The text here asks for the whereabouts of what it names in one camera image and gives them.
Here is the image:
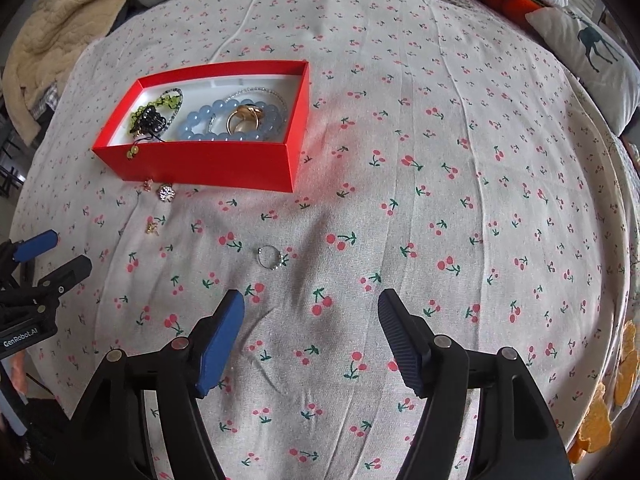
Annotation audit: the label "green bead bracelet black charm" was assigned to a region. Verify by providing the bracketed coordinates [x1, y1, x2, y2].
[126, 88, 183, 160]

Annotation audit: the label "silver ring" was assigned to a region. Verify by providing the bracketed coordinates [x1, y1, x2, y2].
[256, 244, 283, 272]

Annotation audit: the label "gold rings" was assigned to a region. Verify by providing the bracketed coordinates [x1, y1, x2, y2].
[226, 104, 266, 137]

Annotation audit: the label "light blue bead bracelet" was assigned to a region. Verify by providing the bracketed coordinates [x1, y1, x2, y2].
[177, 97, 289, 142]

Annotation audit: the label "red jewelry box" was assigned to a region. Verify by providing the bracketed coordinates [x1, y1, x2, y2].
[92, 60, 310, 193]

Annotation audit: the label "small gold earring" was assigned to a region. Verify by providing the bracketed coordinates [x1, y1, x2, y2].
[145, 217, 160, 236]

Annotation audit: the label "beige quilted blanket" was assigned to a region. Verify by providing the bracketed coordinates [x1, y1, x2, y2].
[2, 0, 127, 145]

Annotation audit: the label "cherry print bed sheet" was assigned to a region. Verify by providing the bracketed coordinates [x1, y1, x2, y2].
[11, 0, 639, 479]

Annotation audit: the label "deer print pillow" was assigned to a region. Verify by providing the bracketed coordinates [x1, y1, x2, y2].
[525, 8, 639, 136]

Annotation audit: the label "silver chain bracelet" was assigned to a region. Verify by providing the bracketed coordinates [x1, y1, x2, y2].
[219, 86, 292, 116]

